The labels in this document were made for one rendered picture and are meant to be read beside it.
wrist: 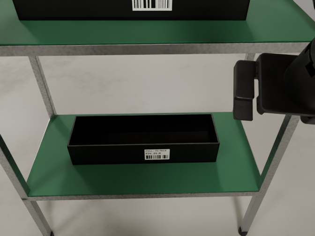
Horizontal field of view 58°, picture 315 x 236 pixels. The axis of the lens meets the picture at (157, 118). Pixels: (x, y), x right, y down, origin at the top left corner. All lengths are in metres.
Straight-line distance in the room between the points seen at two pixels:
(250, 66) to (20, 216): 1.38
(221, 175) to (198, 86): 1.12
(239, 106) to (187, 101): 1.68
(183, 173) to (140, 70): 1.33
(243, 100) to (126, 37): 0.41
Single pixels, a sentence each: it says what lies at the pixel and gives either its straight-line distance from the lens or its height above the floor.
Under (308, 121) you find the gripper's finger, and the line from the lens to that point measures 0.33.
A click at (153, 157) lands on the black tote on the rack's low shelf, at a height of 0.39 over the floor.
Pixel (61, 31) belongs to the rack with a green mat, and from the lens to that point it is 0.74.
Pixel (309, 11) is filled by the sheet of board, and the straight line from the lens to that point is 3.28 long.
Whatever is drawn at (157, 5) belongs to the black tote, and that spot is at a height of 0.99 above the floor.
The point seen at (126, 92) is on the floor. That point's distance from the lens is 2.08.
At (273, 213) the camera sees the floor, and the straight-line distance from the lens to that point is 1.54.
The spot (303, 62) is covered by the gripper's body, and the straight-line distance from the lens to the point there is 0.28.
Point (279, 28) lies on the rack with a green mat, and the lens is 0.77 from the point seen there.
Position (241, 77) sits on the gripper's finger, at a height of 1.07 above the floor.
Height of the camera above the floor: 1.25
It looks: 42 degrees down
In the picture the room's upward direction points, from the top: straight up
